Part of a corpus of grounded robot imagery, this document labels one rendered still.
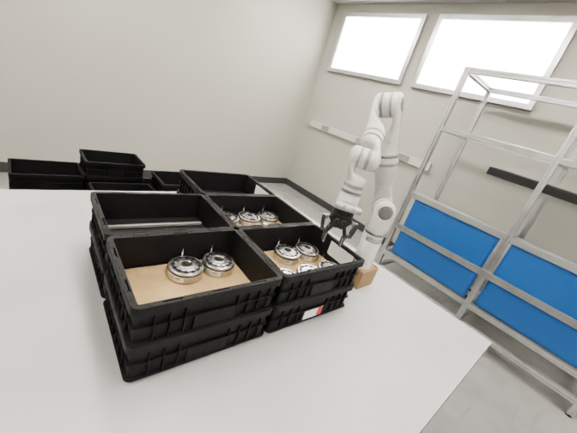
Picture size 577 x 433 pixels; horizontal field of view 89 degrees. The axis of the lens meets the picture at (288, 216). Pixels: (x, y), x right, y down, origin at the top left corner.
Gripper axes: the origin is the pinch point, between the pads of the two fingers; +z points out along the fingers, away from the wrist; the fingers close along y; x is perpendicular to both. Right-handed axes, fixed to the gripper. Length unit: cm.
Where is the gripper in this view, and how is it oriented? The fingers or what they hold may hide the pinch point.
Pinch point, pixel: (332, 240)
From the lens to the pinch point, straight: 110.1
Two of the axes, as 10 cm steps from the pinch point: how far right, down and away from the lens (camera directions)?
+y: -9.5, -3.0, 0.0
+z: -2.8, 8.9, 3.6
